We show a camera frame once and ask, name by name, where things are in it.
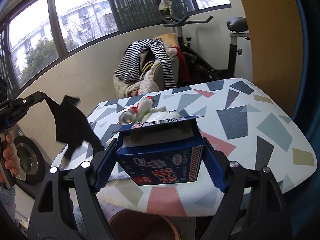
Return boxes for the blue cardboard box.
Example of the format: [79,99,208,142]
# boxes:
[116,115,204,186]

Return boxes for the black sock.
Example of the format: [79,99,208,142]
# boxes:
[46,95,104,167]

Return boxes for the red soda can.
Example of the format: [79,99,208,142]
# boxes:
[119,107,137,126]

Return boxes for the white tissue bag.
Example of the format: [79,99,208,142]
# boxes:
[146,111,181,122]

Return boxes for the brown plastic trash bin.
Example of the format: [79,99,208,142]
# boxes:
[109,210,181,240]

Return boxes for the person left hand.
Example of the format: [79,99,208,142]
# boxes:
[3,132,27,181]

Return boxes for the washing machine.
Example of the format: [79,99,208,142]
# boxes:
[12,125,49,199]

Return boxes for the geometric patterned table cover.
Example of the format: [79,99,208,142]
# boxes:
[87,78,317,217]

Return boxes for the black exercise bike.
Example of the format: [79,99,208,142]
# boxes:
[158,15,250,85]

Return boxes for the striped black white shirt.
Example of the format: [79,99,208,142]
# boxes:
[115,38,177,89]

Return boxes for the beige armchair with clothes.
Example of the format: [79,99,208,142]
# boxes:
[113,33,191,99]

